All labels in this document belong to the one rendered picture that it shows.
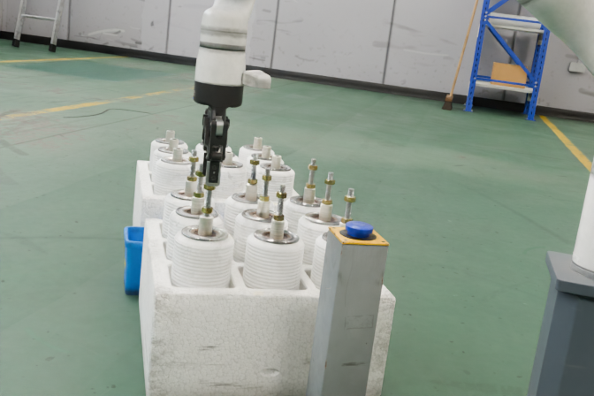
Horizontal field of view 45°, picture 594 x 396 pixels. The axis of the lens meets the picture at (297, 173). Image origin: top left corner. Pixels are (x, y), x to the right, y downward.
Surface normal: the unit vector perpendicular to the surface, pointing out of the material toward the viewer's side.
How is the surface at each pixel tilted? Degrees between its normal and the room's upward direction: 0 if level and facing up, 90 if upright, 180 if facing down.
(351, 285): 90
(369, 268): 90
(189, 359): 90
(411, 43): 90
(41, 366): 0
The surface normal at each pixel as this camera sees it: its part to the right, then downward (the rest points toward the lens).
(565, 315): -0.85, 0.00
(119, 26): -0.24, 0.18
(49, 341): 0.12, -0.97
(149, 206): 0.24, 0.23
